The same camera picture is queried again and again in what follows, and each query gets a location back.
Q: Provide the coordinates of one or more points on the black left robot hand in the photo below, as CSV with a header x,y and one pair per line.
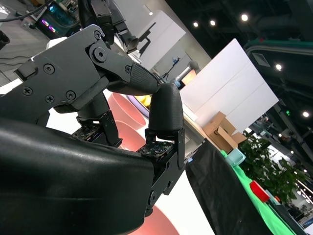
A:
x,y
102,14

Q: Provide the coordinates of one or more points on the computer case with coloured lights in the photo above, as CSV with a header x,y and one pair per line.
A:
x,y
56,17

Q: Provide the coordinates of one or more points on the small white partition board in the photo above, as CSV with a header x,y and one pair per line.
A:
x,y
166,31

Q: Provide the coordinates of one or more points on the beige side table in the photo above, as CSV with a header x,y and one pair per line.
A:
x,y
193,129

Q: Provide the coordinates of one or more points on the black backdrop cloth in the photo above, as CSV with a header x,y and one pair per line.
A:
x,y
215,191

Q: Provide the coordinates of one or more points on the black tripod with blue device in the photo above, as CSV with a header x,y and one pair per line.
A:
x,y
174,61

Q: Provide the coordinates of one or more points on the large white partition board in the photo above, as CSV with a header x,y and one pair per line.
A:
x,y
232,85

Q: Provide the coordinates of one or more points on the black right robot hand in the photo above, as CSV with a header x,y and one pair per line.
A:
x,y
61,171

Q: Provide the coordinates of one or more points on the red box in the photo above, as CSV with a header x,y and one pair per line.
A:
x,y
259,191

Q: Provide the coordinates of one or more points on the orange lit screen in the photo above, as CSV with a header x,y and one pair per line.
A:
x,y
188,77

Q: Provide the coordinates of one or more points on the yellow object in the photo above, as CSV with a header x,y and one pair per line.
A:
x,y
143,100

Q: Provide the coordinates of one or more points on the green leafy plant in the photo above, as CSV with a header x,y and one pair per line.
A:
x,y
266,166

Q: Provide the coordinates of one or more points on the purple bowl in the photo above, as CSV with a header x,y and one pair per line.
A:
x,y
137,104

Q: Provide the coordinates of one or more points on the round ceiling light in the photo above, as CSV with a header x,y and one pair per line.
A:
x,y
278,66
212,22
305,114
244,17
195,24

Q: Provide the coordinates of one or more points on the pink plastic bowl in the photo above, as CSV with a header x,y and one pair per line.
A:
x,y
122,107
163,220
129,137

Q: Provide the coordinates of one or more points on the brown cardboard box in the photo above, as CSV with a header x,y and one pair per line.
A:
x,y
230,142
215,122

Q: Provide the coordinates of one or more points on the green cloth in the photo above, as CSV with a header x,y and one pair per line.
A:
x,y
269,220

